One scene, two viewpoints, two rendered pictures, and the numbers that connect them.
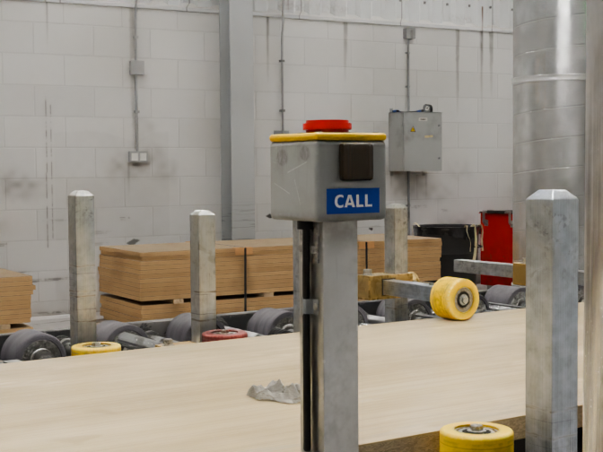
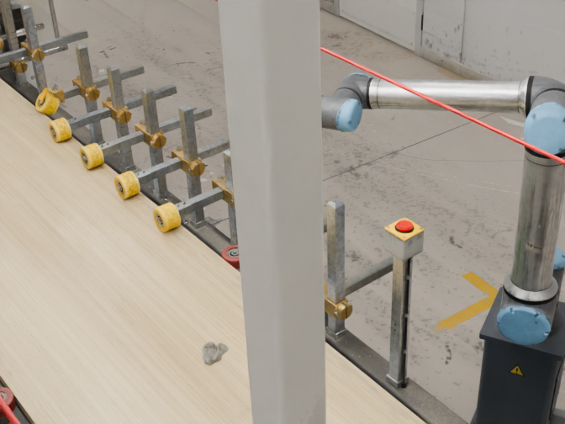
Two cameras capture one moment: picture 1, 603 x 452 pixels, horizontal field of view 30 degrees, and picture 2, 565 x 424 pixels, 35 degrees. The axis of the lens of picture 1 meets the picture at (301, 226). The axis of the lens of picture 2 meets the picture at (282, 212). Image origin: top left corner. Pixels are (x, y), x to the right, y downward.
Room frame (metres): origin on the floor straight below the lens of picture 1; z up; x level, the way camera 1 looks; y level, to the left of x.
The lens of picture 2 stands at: (1.29, 1.74, 2.48)
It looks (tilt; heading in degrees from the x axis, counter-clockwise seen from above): 34 degrees down; 268
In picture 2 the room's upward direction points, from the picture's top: 3 degrees counter-clockwise
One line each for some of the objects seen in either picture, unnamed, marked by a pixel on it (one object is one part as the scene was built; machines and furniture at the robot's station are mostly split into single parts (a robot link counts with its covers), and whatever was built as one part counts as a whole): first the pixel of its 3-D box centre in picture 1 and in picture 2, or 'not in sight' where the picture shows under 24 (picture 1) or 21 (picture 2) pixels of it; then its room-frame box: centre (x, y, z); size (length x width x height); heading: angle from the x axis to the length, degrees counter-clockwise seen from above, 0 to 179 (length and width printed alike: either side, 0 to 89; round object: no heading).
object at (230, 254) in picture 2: not in sight; (235, 266); (1.35, -0.40, 0.85); 0.08 x 0.08 x 0.11
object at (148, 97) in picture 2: not in sight; (155, 148); (1.62, -1.07, 0.90); 0.04 x 0.04 x 0.48; 34
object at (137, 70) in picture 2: not in sight; (102, 81); (1.85, -1.57, 0.95); 0.37 x 0.03 x 0.03; 34
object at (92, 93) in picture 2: not in sight; (86, 89); (1.91, -1.50, 0.95); 0.14 x 0.06 x 0.05; 124
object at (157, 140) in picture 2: not in sight; (150, 135); (1.64, -1.09, 0.95); 0.14 x 0.06 x 0.05; 124
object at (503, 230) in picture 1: (526, 256); not in sight; (9.77, -1.95, 0.41); 0.76 x 0.48 x 0.81; 127
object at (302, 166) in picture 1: (327, 180); (403, 240); (0.92, -0.02, 1.18); 0.07 x 0.07 x 0.08; 34
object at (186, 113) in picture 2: not in sight; (192, 169); (1.48, -0.86, 0.93); 0.04 x 0.04 x 0.48; 34
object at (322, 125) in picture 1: (327, 130); (404, 226); (0.92, -0.02, 1.22); 0.04 x 0.04 x 0.02
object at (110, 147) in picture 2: not in sight; (152, 131); (1.63, -1.11, 0.95); 0.50 x 0.04 x 0.04; 34
